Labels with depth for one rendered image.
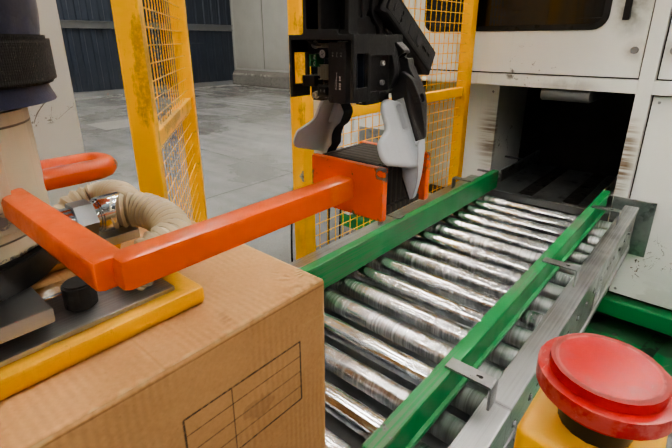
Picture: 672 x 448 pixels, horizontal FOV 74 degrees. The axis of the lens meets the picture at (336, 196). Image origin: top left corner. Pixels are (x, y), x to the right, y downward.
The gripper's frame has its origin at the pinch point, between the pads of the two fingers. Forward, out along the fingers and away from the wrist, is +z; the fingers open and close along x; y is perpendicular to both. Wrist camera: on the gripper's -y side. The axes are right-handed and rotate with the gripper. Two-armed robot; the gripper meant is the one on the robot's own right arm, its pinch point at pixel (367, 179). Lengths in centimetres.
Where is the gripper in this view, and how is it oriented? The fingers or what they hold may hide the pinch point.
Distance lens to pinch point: 45.3
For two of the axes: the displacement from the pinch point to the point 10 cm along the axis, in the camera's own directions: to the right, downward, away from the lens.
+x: 7.7, 2.1, -6.0
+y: -6.4, 2.5, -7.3
